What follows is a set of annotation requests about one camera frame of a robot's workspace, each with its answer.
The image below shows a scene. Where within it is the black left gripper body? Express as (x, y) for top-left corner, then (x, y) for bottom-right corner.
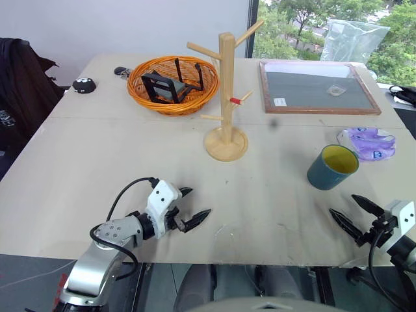
(163, 207), (181, 231)

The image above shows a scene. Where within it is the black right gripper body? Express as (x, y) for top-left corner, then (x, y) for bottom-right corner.
(361, 213), (399, 249)

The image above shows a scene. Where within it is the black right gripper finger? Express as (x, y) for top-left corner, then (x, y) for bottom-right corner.
(351, 194), (385, 216)
(328, 208), (365, 247)

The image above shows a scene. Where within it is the blue mug yellow inside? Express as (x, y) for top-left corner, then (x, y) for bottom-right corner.
(306, 144), (360, 191)

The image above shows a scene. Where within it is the wooden mug tree stand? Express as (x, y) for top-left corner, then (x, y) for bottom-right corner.
(187, 19), (265, 163)

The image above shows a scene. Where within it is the purple white crumpled bag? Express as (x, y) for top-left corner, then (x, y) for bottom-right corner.
(336, 126), (398, 163)

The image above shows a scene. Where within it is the grey rounded robot leg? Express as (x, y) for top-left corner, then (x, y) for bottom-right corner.
(173, 265), (216, 312)
(259, 265), (313, 302)

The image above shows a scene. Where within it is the grey rounded robot torso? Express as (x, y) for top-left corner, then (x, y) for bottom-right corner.
(211, 296), (346, 312)

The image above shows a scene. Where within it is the orange wicker basket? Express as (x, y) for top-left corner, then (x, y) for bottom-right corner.
(126, 55), (222, 117)

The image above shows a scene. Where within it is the small clear plastic packet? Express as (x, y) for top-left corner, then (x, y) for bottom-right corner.
(326, 84), (346, 98)

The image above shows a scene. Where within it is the wooden framed grey board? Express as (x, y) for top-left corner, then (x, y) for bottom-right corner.
(259, 60), (382, 116)

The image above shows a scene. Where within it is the black key fob with keys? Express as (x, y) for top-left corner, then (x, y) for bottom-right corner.
(114, 66), (133, 80)

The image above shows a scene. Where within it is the black round toy with eyes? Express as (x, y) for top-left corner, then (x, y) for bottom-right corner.
(71, 77), (98, 96)

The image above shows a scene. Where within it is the clear plastic bag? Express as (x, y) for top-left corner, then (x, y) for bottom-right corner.
(320, 18), (391, 66)

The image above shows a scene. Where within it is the dark jacket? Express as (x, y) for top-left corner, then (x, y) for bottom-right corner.
(0, 37), (66, 157)

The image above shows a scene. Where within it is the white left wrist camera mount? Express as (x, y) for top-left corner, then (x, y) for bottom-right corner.
(145, 180), (183, 240)

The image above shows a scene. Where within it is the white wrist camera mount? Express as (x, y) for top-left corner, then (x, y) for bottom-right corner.
(145, 180), (183, 240)
(378, 200), (416, 258)

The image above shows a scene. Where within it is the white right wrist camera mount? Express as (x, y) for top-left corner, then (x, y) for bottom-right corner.
(378, 200), (416, 258)

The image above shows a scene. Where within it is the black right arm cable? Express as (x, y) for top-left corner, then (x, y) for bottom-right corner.
(368, 224), (416, 312)

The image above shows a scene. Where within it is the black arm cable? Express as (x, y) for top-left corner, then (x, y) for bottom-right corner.
(89, 177), (160, 281)
(368, 224), (416, 312)

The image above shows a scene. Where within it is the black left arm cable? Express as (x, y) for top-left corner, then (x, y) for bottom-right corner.
(89, 177), (160, 281)

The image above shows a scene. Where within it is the black table frame leg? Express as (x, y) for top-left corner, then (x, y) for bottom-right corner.
(312, 266), (336, 307)
(129, 262), (154, 312)

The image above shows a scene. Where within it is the black frame stand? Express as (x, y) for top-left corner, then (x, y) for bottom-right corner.
(140, 57), (205, 105)

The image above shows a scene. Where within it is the black strap bag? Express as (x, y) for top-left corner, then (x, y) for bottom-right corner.
(388, 84), (416, 109)

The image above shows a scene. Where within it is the dark window frame post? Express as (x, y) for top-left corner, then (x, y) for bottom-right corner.
(244, 0), (260, 60)

